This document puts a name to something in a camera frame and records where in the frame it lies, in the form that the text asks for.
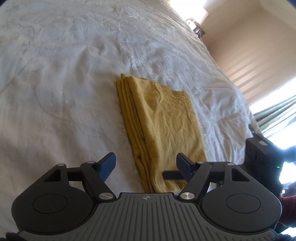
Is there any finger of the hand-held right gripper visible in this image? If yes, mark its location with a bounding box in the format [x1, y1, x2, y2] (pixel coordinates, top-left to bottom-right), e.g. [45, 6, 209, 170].
[162, 171, 186, 180]

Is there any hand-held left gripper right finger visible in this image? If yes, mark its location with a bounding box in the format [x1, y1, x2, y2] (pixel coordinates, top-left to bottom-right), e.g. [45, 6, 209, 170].
[176, 153, 251, 202]

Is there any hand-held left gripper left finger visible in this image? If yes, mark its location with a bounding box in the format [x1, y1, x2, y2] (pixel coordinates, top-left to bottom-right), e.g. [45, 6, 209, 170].
[42, 152, 116, 202]

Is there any yellow knit sweater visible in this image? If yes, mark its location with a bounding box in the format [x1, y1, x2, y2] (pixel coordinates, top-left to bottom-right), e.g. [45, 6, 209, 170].
[116, 73, 208, 193]

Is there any person's right forearm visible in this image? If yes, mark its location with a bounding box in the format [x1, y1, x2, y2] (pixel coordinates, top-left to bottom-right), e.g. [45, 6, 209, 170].
[276, 195, 296, 227]

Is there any green striped curtain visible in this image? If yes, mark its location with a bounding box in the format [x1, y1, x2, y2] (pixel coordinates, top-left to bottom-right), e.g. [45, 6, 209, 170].
[253, 95, 296, 140]

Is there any bed with white floral bedspread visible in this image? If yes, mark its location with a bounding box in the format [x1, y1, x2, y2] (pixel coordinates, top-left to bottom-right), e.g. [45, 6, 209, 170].
[0, 0, 257, 232]

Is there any cluttered bedside table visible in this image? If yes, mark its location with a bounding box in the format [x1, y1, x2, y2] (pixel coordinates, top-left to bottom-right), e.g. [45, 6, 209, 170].
[186, 17, 207, 39]

